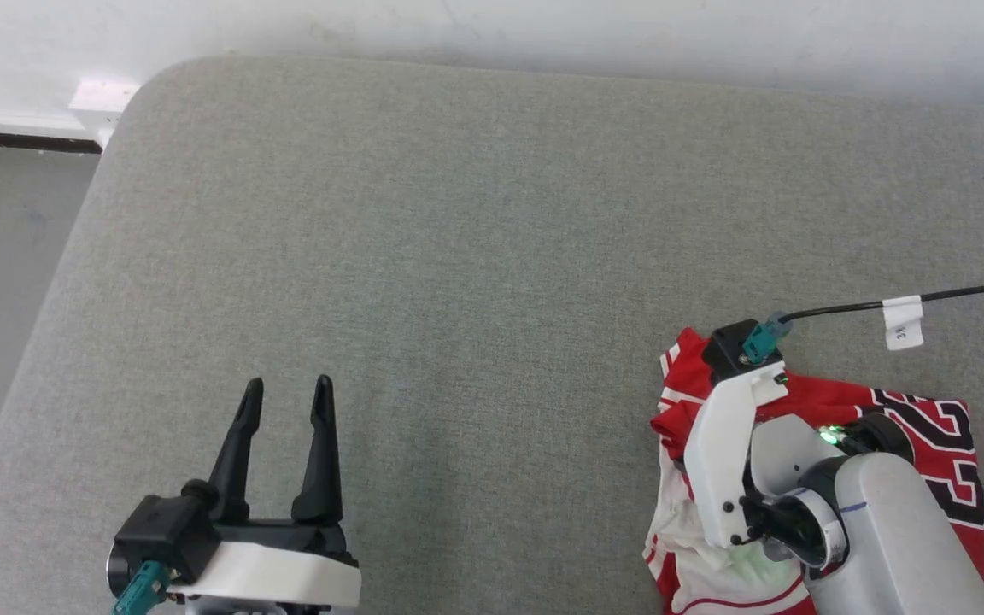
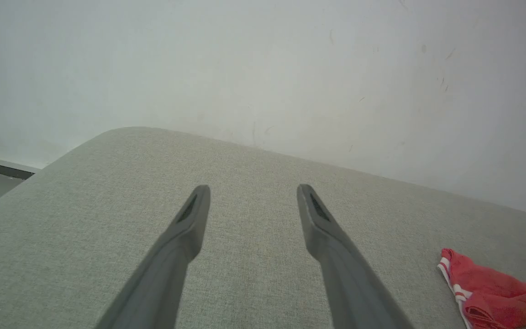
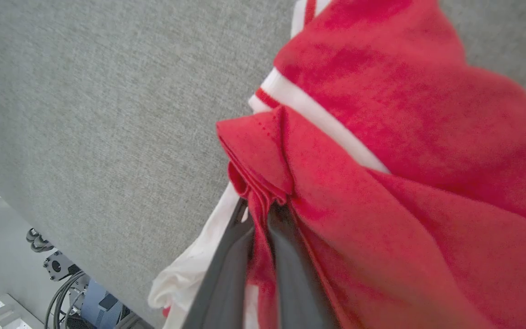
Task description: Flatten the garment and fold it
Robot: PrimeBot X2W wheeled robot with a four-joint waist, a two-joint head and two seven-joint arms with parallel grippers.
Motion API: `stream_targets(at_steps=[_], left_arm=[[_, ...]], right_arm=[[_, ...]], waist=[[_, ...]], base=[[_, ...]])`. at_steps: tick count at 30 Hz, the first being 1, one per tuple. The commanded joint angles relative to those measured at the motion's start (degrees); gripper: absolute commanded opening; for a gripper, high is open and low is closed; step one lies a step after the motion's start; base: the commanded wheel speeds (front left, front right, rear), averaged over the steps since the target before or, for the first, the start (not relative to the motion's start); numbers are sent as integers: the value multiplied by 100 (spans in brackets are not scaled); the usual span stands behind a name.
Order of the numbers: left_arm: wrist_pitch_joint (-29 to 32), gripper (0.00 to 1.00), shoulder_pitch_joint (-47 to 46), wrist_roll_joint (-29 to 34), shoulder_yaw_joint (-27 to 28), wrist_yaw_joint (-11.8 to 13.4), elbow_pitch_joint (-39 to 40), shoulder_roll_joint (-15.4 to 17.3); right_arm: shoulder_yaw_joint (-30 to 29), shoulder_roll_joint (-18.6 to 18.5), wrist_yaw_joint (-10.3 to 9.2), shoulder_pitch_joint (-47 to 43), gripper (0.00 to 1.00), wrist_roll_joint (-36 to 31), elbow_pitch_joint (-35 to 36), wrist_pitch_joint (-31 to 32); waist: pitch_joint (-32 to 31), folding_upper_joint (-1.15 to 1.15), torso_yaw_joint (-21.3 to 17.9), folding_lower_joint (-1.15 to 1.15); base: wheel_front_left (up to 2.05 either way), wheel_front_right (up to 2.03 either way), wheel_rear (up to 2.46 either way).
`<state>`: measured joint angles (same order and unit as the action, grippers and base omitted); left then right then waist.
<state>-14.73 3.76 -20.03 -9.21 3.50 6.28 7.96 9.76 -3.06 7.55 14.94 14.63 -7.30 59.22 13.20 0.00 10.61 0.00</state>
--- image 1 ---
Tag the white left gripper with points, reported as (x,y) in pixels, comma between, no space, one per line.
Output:
(278,572)

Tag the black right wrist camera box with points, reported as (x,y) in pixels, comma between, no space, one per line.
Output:
(727,350)

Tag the white wall trunking box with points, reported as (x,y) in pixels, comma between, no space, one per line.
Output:
(103,107)

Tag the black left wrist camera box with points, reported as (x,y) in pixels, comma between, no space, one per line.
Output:
(163,534)

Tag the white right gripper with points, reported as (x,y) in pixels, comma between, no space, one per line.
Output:
(718,461)

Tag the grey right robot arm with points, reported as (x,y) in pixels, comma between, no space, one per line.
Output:
(885,530)

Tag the grey fabric sofa cushion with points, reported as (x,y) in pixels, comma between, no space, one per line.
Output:
(458,256)

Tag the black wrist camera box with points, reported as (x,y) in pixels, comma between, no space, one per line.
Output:
(163,534)
(727,350)

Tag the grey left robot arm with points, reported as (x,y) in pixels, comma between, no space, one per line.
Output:
(244,608)

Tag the red and white basketball jersey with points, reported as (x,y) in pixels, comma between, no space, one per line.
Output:
(936,427)

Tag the dark baseboard strip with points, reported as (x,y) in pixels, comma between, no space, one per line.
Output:
(22,141)

